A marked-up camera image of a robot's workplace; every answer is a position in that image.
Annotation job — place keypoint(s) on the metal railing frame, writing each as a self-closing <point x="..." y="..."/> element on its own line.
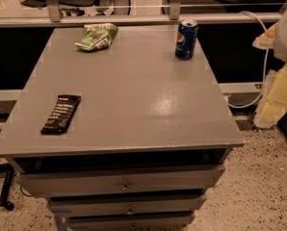
<point x="49" y="13"/>

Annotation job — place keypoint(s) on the bottom grey drawer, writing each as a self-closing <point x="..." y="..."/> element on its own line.
<point x="129" y="222"/>

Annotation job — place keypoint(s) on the top grey drawer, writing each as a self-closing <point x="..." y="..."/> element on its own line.
<point x="132" y="180"/>

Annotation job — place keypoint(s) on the middle grey drawer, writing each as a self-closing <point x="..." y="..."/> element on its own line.
<point x="127" y="205"/>

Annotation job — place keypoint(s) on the blue pepsi can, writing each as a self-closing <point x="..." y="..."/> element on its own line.
<point x="186" y="39"/>

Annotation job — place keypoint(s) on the grey drawer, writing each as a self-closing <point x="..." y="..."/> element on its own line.
<point x="127" y="205"/>
<point x="132" y="180"/>
<point x="129" y="222"/>

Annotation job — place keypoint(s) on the grey drawer cabinet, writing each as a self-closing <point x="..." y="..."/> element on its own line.
<point x="141" y="107"/>

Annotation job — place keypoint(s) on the black chair base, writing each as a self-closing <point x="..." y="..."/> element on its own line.
<point x="6" y="170"/>

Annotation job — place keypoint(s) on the green chip bag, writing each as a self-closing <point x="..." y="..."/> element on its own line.
<point x="97" y="36"/>

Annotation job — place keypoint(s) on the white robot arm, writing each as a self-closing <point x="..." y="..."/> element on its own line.
<point x="273" y="104"/>

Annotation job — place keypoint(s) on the black snack bar wrapper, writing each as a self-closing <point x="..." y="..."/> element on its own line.
<point x="62" y="114"/>

